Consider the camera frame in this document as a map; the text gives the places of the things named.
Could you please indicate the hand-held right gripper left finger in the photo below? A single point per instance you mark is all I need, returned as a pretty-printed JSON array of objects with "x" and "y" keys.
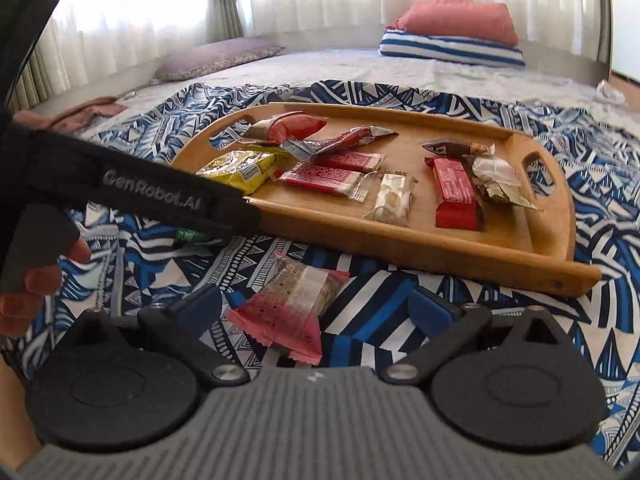
[{"x": 197, "y": 307}]

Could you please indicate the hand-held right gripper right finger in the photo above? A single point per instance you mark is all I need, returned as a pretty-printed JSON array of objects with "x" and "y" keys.
[{"x": 430, "y": 310}]

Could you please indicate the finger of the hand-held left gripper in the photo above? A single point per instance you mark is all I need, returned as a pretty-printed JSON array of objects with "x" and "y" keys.
[{"x": 237, "y": 216}]

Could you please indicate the yellow snack packet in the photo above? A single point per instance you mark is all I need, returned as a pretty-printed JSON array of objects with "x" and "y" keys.
[{"x": 235, "y": 170}]

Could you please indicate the wooden tray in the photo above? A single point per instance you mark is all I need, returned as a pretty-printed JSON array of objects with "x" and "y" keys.
[{"x": 400, "y": 255}]

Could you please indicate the pink snack packet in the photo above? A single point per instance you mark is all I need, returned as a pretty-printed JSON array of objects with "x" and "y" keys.
[{"x": 285, "y": 310}]

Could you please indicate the small red clear-end packet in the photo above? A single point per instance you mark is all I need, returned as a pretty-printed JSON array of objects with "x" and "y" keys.
[
  {"x": 350, "y": 161},
  {"x": 320, "y": 180}
]

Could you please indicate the large red snack packet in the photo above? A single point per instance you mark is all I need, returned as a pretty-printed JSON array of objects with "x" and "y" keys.
[{"x": 295, "y": 127}]

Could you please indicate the clear cracker packet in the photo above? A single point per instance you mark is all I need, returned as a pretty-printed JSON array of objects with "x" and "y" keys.
[{"x": 392, "y": 197}]

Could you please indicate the red snack bar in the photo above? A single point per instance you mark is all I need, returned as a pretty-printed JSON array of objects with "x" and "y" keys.
[{"x": 455, "y": 190}]

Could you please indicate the red wrapper with silver ends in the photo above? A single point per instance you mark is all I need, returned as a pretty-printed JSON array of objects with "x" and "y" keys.
[{"x": 350, "y": 139}]

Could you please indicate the beige green snack packet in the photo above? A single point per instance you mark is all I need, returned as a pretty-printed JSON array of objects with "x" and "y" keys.
[{"x": 505, "y": 195}]

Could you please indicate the brown peanut bar packet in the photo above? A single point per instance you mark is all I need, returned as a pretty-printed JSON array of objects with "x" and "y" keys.
[{"x": 445, "y": 149}]

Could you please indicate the person's left hand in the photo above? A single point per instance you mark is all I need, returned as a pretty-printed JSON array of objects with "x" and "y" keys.
[{"x": 20, "y": 315}]

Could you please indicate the reddish brown cloth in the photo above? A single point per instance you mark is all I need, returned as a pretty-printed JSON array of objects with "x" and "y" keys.
[{"x": 85, "y": 112}]

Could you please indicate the grey green curtain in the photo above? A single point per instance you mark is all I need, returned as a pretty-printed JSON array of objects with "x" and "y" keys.
[
  {"x": 605, "y": 20},
  {"x": 42, "y": 75},
  {"x": 222, "y": 0}
]

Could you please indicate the purple pillow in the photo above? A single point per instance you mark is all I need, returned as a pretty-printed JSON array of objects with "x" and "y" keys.
[{"x": 215, "y": 60}]

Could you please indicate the bed with grey sheet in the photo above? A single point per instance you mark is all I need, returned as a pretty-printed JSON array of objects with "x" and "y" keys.
[{"x": 350, "y": 67}]

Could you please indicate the blue white printed blanket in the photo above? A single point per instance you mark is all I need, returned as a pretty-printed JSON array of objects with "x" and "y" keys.
[{"x": 615, "y": 220}]

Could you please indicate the blue white striped pillow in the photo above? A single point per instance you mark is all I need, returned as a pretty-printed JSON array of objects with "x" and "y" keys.
[{"x": 450, "y": 50}]

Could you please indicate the white crumpled cloth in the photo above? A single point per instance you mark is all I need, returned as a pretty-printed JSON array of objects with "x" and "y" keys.
[{"x": 612, "y": 92}]

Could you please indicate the red pillow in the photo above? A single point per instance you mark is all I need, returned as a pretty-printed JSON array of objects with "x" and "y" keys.
[{"x": 460, "y": 20}]

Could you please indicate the white wardrobe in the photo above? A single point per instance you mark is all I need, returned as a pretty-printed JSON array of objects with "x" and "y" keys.
[{"x": 627, "y": 15}]

